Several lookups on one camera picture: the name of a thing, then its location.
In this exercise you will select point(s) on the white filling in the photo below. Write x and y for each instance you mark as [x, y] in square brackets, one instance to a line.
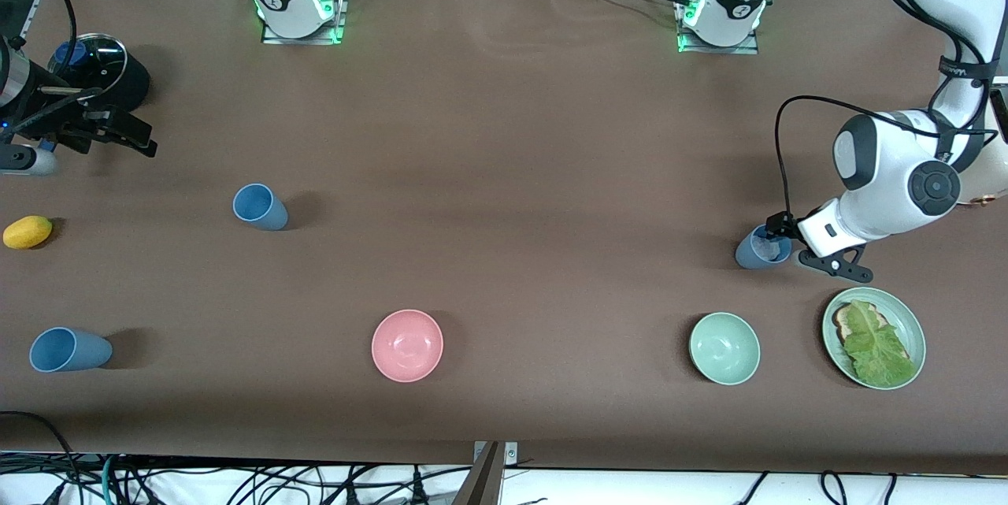
[773, 249]

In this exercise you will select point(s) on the blue cup with white filling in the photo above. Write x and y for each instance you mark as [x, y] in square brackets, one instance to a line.
[748, 254]

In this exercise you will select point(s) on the glass lid with blue knob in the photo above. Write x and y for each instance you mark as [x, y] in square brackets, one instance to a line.
[102, 64]

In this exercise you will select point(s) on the toast bread slice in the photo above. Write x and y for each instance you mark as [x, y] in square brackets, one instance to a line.
[844, 320]

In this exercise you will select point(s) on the yellow lemon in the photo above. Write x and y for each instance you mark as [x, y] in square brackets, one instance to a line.
[27, 232]

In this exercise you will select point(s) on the mint green ribbed plate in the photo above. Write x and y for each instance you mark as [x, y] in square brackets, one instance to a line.
[906, 324]

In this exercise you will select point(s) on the green lettuce leaf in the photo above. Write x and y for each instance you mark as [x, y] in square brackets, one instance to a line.
[878, 347]

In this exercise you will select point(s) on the mint green bowl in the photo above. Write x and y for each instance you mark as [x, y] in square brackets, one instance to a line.
[724, 349]

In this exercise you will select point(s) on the pink bowl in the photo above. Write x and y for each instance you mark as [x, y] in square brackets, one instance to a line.
[407, 346]

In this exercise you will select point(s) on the grey metal bar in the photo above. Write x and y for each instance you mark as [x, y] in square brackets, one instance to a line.
[480, 485]

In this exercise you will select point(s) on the aluminium frame rail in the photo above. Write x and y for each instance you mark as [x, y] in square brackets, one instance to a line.
[31, 16]

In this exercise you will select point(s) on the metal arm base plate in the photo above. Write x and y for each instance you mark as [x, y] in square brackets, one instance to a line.
[303, 40]
[717, 50]

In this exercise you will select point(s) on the metal mounting bracket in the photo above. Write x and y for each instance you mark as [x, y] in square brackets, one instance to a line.
[510, 454]

